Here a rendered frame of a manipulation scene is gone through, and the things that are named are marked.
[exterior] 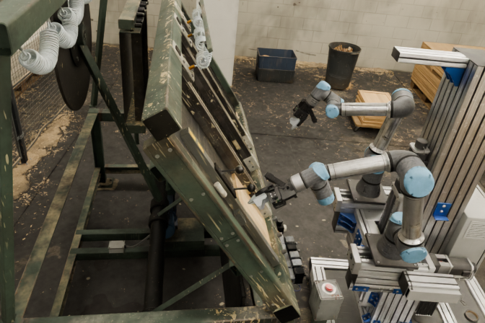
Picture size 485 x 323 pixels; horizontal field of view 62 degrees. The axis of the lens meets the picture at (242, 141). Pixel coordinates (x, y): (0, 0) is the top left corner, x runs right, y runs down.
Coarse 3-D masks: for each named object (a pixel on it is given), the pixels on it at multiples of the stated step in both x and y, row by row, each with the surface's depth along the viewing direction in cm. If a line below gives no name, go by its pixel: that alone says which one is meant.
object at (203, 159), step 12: (180, 132) 170; (192, 132) 173; (192, 144) 170; (204, 156) 174; (204, 168) 177; (216, 180) 182; (228, 192) 186; (240, 204) 195; (252, 228) 200; (264, 240) 208; (264, 252) 211; (276, 264) 217
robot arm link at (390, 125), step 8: (392, 96) 240; (400, 96) 229; (408, 96) 228; (384, 120) 246; (392, 120) 240; (400, 120) 241; (384, 128) 245; (392, 128) 243; (384, 136) 247; (392, 136) 247; (376, 144) 252; (384, 144) 249; (368, 152) 256; (376, 152) 251
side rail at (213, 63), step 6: (186, 12) 324; (186, 18) 326; (192, 24) 329; (192, 30) 332; (216, 66) 351; (216, 72) 354; (222, 78) 358; (222, 84) 361; (228, 84) 363; (228, 90) 365; (234, 96) 369; (234, 102) 372
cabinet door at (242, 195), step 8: (232, 176) 224; (240, 184) 228; (240, 192) 218; (240, 200) 209; (248, 200) 229; (248, 208) 219; (256, 208) 238; (256, 216) 229; (256, 224) 220; (264, 224) 239; (264, 232) 230
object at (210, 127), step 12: (180, 60) 186; (192, 72) 197; (192, 96) 198; (192, 108) 202; (204, 108) 203; (204, 120) 206; (204, 132) 210; (216, 132) 211; (216, 144) 215; (228, 144) 220; (228, 156) 220; (228, 168) 224; (240, 180) 230; (252, 180) 236; (264, 216) 246
